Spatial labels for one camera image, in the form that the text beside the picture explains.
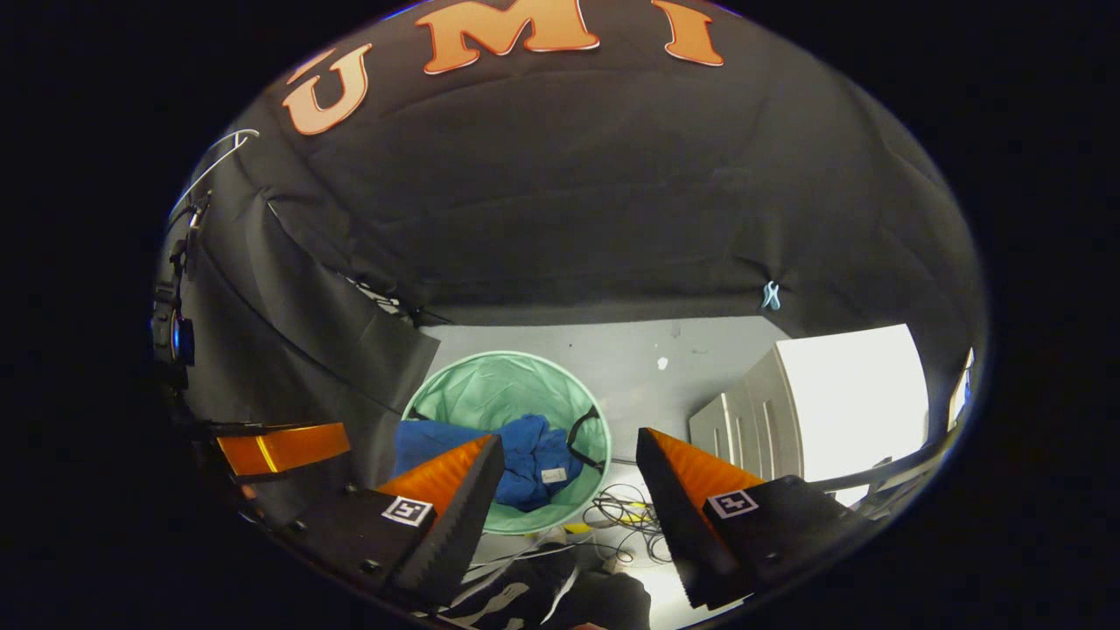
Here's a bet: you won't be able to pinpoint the bundle of black cables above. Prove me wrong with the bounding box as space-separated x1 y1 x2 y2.
591 484 675 566

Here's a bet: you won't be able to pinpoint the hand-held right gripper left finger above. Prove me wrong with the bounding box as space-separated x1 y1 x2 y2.
287 433 507 609

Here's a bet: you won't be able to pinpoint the white plastic hanger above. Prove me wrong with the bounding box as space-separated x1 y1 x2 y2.
171 129 261 220

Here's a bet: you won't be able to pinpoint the person's black striped trousers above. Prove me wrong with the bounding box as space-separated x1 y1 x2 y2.
437 542 654 630

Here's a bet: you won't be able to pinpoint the blue corduroy jacket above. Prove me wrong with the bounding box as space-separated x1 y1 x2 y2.
394 414 585 513

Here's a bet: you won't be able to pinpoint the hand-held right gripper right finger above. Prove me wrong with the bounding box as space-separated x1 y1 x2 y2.
635 426 878 612

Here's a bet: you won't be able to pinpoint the black backdrop cloth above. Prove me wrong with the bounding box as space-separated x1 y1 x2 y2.
171 0 990 508

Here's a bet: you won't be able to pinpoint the white cabinet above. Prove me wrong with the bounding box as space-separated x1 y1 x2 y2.
689 324 930 508

